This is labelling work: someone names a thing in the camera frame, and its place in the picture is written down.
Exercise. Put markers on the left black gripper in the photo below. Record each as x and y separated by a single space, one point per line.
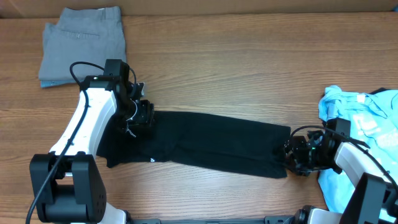
147 116

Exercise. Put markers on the light blue t-shirt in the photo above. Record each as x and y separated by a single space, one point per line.
373 118

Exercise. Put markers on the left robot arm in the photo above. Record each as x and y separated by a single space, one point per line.
66 181

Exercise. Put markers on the folded grey shorts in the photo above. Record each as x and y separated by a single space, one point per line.
89 35

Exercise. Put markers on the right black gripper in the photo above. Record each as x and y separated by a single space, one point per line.
295 145

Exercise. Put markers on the black t-shirt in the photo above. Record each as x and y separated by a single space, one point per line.
198 139

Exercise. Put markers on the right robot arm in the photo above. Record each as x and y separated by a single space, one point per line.
375 190

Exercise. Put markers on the folded light blue garment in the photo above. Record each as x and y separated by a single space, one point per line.
52 83

